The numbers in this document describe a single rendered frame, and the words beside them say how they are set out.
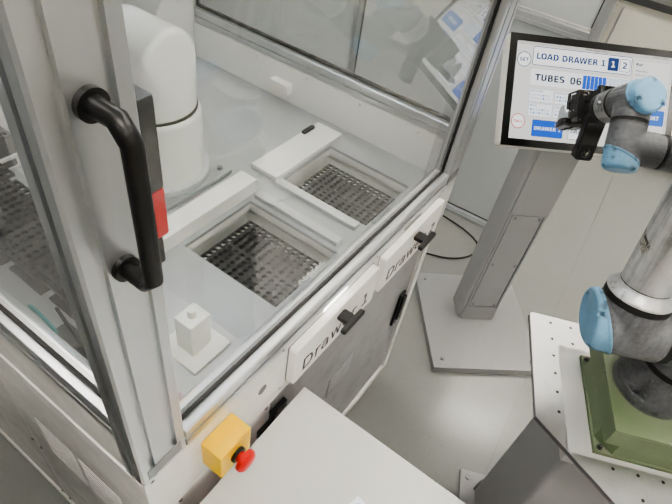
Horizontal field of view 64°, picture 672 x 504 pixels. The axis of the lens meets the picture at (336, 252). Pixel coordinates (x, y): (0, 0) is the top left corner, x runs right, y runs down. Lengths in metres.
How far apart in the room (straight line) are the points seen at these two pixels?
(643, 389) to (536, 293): 1.46
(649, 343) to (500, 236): 1.00
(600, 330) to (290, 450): 0.60
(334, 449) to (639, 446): 0.59
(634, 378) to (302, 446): 0.66
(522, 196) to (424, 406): 0.84
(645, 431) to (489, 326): 1.21
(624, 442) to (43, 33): 1.15
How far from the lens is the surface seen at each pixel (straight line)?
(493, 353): 2.28
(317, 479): 1.06
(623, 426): 1.21
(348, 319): 1.06
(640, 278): 1.04
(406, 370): 2.14
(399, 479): 1.09
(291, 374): 1.05
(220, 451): 0.91
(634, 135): 1.30
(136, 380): 0.65
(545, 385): 1.31
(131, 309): 0.56
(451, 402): 2.12
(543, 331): 1.41
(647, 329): 1.08
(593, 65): 1.76
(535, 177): 1.86
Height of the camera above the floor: 1.74
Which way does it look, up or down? 44 degrees down
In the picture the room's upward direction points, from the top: 11 degrees clockwise
